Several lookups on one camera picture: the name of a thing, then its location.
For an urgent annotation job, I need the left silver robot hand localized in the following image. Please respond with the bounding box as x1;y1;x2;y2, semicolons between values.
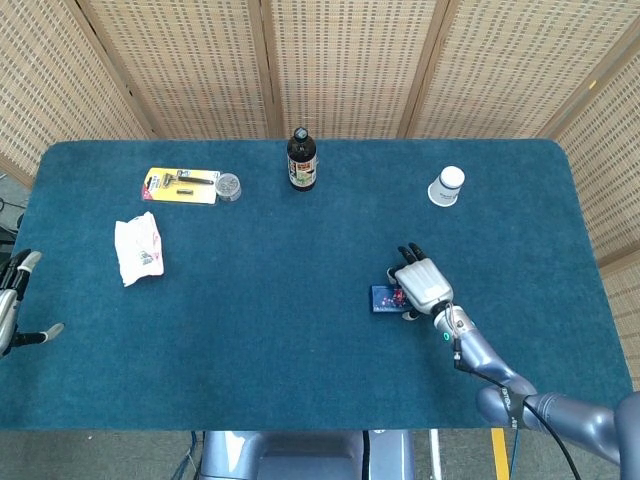
0;249;66;357

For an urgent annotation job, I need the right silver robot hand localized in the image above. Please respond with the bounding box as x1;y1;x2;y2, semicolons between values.
386;242;455;321

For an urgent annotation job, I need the blue-white box with glasses picture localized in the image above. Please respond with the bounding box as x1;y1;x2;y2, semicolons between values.
369;283;416;315

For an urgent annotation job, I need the white paper cup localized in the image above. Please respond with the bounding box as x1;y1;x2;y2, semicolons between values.
427;165;466;207

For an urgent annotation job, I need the white plastic snack packet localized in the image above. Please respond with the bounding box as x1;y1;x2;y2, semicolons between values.
114;211;165;288

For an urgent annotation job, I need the blue felt table cover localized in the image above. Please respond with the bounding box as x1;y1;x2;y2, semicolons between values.
0;138;636;432

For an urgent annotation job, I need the dark tea bottle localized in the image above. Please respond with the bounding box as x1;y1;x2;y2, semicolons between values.
286;127;318;192

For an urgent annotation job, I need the yellow razor blister pack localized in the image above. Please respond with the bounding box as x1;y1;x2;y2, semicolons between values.
141;167;222;206

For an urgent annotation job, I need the blue-grey robot torso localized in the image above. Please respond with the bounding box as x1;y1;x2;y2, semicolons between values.
198;429;416;480

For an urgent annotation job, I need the clear round pin container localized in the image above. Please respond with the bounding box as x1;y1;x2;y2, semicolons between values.
215;172;243;203

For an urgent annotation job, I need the woven bamboo folding screen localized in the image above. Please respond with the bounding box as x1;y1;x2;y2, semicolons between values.
0;0;640;394

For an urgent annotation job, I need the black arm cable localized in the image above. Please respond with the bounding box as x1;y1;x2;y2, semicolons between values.
452;338;584;480

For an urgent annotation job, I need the blue floor cable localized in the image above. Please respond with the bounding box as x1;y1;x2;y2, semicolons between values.
172;432;202;480

